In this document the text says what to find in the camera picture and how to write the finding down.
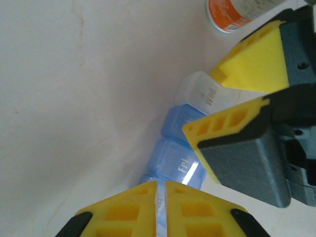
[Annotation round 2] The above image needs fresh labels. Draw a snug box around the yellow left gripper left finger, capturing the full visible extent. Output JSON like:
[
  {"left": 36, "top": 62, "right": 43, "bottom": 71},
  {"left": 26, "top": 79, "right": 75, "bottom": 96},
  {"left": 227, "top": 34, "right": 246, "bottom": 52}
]
[{"left": 54, "top": 181, "right": 158, "bottom": 237}]

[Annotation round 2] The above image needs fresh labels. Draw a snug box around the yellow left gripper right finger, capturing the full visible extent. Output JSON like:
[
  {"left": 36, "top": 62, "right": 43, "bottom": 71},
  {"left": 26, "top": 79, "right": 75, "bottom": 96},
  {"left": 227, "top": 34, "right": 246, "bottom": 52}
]
[{"left": 165, "top": 181, "right": 272, "bottom": 237}]

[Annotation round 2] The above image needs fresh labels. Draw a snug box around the white pill bottle orange label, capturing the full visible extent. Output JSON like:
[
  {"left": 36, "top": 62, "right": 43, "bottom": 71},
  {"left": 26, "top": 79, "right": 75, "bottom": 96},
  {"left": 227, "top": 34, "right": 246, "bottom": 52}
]
[{"left": 206, "top": 0, "right": 292, "bottom": 34}]

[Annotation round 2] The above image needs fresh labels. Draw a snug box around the blue transparent packet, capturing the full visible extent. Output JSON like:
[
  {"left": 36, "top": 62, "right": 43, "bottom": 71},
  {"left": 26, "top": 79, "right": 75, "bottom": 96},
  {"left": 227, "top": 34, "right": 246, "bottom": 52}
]
[{"left": 137, "top": 71, "right": 257, "bottom": 237}]

